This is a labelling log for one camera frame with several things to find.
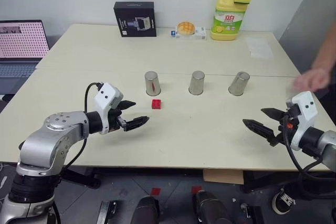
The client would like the black product box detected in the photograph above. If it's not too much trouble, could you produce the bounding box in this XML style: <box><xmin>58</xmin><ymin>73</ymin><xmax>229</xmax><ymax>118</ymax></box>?
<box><xmin>113</xmin><ymin>1</ymin><xmax>158</xmax><ymax>38</ymax></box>

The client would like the clear plastic sheet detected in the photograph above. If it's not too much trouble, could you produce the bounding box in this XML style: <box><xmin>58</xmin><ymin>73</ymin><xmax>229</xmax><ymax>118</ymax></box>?
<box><xmin>245</xmin><ymin>37</ymin><xmax>275</xmax><ymax>59</ymax></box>

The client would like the brown cardboard piece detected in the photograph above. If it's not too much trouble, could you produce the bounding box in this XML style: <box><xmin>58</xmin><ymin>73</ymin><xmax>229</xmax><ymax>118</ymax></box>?
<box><xmin>203</xmin><ymin>168</ymin><xmax>245</xmax><ymax>185</ymax></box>

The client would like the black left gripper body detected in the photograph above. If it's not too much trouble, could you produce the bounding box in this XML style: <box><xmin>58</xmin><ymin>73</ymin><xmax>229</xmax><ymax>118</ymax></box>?
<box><xmin>107</xmin><ymin>102</ymin><xmax>127</xmax><ymax>133</ymax></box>

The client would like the upturned steel cup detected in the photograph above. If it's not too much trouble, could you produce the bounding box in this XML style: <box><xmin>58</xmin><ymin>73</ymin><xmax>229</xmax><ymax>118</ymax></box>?
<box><xmin>227</xmin><ymin>71</ymin><xmax>250</xmax><ymax>97</ymax></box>
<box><xmin>143</xmin><ymin>70</ymin><xmax>162</xmax><ymax>97</ymax></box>
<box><xmin>188</xmin><ymin>70</ymin><xmax>206</xmax><ymax>95</ymax></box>

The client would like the person's bare hand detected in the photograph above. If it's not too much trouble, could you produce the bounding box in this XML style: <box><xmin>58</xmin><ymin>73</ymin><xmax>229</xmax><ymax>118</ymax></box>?
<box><xmin>291</xmin><ymin>68</ymin><xmax>330</xmax><ymax>92</ymax></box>

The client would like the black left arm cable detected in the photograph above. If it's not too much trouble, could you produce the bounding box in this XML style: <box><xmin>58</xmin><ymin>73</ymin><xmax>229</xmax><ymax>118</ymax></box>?
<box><xmin>62</xmin><ymin>81</ymin><xmax>103</xmax><ymax>172</ymax></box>

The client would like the black and white sneaker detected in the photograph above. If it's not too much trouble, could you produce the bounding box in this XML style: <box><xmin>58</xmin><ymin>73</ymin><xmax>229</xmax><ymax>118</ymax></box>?
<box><xmin>271</xmin><ymin>188</ymin><xmax>297</xmax><ymax>215</ymax></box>

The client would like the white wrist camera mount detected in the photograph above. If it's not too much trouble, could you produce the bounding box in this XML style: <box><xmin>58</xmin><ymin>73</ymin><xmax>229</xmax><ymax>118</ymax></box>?
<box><xmin>286</xmin><ymin>91</ymin><xmax>319</xmax><ymax>152</ymax></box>
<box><xmin>93</xmin><ymin>82</ymin><xmax>124</xmax><ymax>135</ymax></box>

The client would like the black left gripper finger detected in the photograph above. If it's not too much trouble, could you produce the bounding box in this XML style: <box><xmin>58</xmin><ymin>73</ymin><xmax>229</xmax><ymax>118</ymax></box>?
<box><xmin>123</xmin><ymin>115</ymin><xmax>151</xmax><ymax>132</ymax></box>
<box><xmin>118</xmin><ymin>100</ymin><xmax>137</xmax><ymax>111</ymax></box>

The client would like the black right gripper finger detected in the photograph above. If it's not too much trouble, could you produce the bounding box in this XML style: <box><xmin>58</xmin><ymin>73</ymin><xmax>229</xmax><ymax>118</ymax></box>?
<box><xmin>260</xmin><ymin>107</ymin><xmax>286</xmax><ymax>122</ymax></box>
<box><xmin>242</xmin><ymin>119</ymin><xmax>279</xmax><ymax>146</ymax></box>

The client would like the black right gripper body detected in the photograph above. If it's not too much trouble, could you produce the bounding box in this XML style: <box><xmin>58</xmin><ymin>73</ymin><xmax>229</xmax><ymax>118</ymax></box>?
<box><xmin>277</xmin><ymin>109</ymin><xmax>300</xmax><ymax>146</ymax></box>

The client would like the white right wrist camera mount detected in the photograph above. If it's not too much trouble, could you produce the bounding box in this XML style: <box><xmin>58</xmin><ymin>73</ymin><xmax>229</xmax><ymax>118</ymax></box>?
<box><xmin>286</xmin><ymin>91</ymin><xmax>319</xmax><ymax>152</ymax></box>

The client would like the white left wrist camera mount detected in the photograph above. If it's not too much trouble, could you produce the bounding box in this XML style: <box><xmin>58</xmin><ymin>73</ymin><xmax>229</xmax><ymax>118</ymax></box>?
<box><xmin>93</xmin><ymin>82</ymin><xmax>124</xmax><ymax>135</ymax></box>

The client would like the black table foot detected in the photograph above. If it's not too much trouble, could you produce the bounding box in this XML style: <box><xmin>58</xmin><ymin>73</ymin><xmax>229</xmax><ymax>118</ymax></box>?
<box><xmin>60</xmin><ymin>167</ymin><xmax>102</xmax><ymax>189</ymax></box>

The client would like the yellow dish soap bottle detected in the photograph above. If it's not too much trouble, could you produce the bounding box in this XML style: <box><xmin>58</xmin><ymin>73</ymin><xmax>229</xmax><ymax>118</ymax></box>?
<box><xmin>209</xmin><ymin>0</ymin><xmax>248</xmax><ymax>42</ymax></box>

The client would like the grey laptop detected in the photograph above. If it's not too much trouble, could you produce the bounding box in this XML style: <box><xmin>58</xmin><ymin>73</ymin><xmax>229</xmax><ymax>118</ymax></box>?
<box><xmin>0</xmin><ymin>19</ymin><xmax>50</xmax><ymax>95</ymax></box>

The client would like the dark rounded shape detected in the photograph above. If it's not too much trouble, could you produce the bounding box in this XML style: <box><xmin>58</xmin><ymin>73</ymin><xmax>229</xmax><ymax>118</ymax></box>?
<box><xmin>192</xmin><ymin>190</ymin><xmax>232</xmax><ymax>224</ymax></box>
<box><xmin>133</xmin><ymin>195</ymin><xmax>160</xmax><ymax>224</ymax></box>

